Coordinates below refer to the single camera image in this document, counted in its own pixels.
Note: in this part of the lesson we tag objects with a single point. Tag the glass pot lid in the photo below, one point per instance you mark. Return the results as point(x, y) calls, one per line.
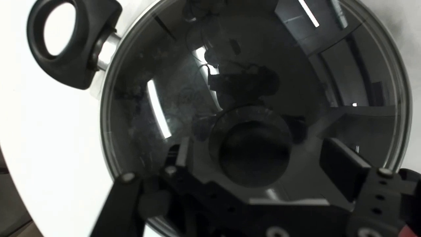
point(263, 87)

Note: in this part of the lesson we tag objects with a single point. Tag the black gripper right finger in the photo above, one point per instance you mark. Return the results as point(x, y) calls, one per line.
point(386, 202)

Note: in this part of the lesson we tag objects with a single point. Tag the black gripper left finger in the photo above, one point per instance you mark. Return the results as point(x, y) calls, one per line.
point(137, 200)

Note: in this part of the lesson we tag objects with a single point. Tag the black cooking pot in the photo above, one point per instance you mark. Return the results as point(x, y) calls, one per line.
point(66, 43)

